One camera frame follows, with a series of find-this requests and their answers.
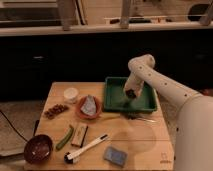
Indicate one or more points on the green plastic tray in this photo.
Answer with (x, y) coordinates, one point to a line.
(115, 100)

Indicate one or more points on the green cucumber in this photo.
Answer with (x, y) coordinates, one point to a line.
(65, 139)

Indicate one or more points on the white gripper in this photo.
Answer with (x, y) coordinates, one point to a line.
(135, 84)

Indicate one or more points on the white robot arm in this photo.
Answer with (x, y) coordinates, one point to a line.
(194, 137)

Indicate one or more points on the blue sponge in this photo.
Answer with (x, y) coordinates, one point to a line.
(115, 156)

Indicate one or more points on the dark metallic cup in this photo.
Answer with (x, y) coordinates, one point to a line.
(130, 94)

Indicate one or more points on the wooden block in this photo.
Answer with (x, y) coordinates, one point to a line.
(79, 134)

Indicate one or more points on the white handled brush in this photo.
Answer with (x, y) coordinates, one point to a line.
(70, 157)

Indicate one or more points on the grey crumpled cloth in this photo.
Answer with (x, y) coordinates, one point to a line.
(89, 106)

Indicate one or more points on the small white cup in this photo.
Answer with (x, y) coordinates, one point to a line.
(71, 94)

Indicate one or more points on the brown grape bunch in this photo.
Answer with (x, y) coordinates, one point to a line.
(55, 110)

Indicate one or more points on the dark purple bowl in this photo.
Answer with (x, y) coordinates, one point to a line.
(38, 149)

